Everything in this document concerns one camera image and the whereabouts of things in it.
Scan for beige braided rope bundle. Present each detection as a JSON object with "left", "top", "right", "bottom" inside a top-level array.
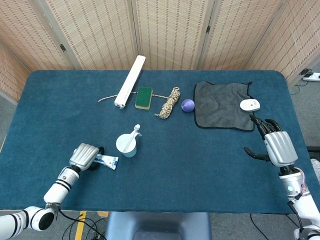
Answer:
[{"left": 97, "top": 86, "right": 182, "bottom": 120}]

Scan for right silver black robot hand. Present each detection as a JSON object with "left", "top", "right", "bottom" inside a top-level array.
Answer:
[{"left": 243, "top": 114, "right": 299, "bottom": 168}]

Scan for blue grey robot torso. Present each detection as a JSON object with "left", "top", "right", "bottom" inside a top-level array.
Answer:
[{"left": 104, "top": 211, "right": 213, "bottom": 240}]

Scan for blue white toothpaste tube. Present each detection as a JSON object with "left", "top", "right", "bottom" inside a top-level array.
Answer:
[{"left": 94, "top": 154, "right": 119, "bottom": 171}]

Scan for white computer mouse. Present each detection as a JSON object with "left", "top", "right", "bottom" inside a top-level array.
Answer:
[{"left": 239, "top": 98, "right": 261, "bottom": 112}]

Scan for grey cloth with black trim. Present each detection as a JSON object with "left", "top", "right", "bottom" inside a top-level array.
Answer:
[{"left": 194, "top": 80, "right": 256, "bottom": 132}]

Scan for black floor cable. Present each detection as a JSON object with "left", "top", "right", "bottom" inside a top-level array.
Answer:
[{"left": 249, "top": 213, "right": 270, "bottom": 240}]

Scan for blue tablecloth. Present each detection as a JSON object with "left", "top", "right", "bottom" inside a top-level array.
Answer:
[{"left": 0, "top": 69, "right": 320, "bottom": 215}]

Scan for white power strip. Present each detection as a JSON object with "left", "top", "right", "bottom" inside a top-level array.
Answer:
[{"left": 302, "top": 72, "right": 320, "bottom": 82}]

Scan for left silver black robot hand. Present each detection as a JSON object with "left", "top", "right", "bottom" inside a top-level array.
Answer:
[{"left": 69, "top": 142, "right": 105, "bottom": 172}]

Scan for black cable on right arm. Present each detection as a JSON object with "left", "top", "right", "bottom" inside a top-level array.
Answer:
[{"left": 287, "top": 194, "right": 305, "bottom": 232}]

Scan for bamboo folding screen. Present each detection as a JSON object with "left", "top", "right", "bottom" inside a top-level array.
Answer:
[{"left": 0, "top": 0, "right": 320, "bottom": 102}]

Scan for purple ball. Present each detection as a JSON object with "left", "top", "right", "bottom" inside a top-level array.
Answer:
[{"left": 181, "top": 98, "right": 196, "bottom": 113}]

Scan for black floor cables tangle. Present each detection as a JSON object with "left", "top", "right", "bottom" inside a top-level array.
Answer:
[{"left": 57, "top": 209, "right": 107, "bottom": 240}]

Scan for long white cardboard box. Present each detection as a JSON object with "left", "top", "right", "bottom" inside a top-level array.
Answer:
[{"left": 114, "top": 55, "right": 147, "bottom": 110}]

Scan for white toothbrush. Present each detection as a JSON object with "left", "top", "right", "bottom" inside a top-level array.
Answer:
[{"left": 124, "top": 124, "right": 141, "bottom": 153}]

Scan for green yellow sponge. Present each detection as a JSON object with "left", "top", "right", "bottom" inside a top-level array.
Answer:
[{"left": 134, "top": 86, "right": 154, "bottom": 111}]

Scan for white plastic cup with handle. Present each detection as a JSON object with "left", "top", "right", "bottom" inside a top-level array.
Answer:
[{"left": 115, "top": 131, "right": 142, "bottom": 158}]

